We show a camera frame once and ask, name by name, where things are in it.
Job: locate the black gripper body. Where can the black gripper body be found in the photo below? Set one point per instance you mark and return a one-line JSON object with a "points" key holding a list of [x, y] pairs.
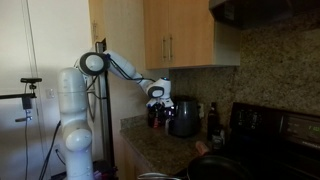
{"points": [[156, 116]]}

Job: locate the stainless steel refrigerator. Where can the stainless steel refrigerator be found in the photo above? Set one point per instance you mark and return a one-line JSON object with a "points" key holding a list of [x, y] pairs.
{"points": [[106, 121]]}

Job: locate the wooden upper cabinet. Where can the wooden upper cabinet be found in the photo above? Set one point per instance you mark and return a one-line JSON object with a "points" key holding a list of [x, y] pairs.
{"points": [[184, 34]]}

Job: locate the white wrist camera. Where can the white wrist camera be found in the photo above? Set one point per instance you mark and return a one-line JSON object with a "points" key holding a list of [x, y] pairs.
{"points": [[165, 102]]}

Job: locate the black stove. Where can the black stove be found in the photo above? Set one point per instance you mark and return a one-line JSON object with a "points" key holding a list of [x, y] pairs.
{"points": [[273, 144]]}

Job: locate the range hood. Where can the range hood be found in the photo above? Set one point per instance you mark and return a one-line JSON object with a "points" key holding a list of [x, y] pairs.
{"points": [[246, 14]]}

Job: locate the pink soda can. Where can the pink soda can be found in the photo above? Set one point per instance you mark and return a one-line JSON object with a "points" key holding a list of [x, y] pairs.
{"points": [[201, 148]]}

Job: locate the black camera on stand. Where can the black camera on stand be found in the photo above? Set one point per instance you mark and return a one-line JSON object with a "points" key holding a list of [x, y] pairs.
{"points": [[25, 97]]}

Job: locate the dark glass bottle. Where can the dark glass bottle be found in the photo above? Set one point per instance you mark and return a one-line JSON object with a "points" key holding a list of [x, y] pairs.
{"points": [[212, 122]]}

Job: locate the wooden lower cabinet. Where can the wooden lower cabinet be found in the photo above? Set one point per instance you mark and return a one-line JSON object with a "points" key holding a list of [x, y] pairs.
{"points": [[132, 163]]}

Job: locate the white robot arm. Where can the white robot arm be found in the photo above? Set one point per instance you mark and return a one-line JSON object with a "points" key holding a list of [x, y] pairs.
{"points": [[73, 104]]}

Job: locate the black frying pan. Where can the black frying pan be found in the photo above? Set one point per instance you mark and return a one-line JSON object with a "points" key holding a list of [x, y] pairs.
{"points": [[209, 167]]}

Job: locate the wooden cabinet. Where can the wooden cabinet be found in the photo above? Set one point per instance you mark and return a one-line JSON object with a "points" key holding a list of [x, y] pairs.
{"points": [[184, 34], [132, 163]]}

